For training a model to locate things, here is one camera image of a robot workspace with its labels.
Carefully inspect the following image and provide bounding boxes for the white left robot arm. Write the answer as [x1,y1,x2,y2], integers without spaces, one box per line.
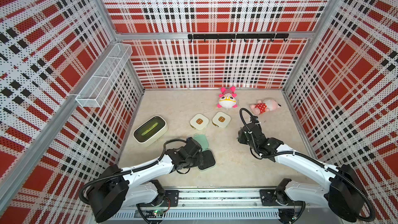
[78,138,203,223]

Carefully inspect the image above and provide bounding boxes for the black hook rail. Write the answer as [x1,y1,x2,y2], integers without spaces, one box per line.
[188,33,289,41]

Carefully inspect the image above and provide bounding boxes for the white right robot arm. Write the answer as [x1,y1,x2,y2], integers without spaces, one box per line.
[237,116,376,223]

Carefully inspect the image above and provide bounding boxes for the green nail kit case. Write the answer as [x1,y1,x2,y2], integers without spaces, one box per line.
[193,134,216,171]

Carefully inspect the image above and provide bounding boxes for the pink strawberry plush toy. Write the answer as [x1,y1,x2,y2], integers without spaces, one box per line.
[250,99,281,115]

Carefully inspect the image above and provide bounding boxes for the clear wall shelf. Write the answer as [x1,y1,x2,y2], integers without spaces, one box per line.
[76,43,132,108]

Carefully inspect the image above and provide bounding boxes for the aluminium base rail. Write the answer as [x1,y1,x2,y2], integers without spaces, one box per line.
[93,185,349,224]

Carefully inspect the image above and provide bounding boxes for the pink owl plush toy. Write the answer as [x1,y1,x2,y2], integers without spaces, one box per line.
[217,86,238,109]

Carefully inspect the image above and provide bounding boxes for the cream nail kit case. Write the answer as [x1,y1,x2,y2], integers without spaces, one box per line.
[190,114,209,130]
[212,112,231,128]

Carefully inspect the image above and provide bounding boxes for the green oval tray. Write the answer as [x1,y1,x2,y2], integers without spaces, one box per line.
[133,116,169,147]

